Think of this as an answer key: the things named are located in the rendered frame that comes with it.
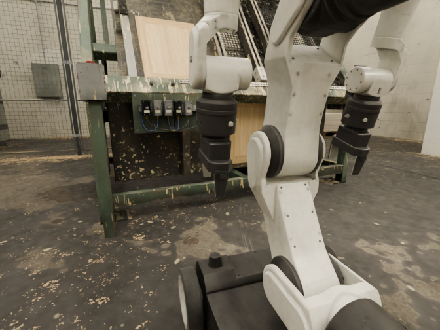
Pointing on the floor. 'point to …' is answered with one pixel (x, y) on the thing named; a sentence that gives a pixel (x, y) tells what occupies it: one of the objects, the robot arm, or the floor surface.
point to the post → (102, 167)
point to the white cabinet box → (433, 122)
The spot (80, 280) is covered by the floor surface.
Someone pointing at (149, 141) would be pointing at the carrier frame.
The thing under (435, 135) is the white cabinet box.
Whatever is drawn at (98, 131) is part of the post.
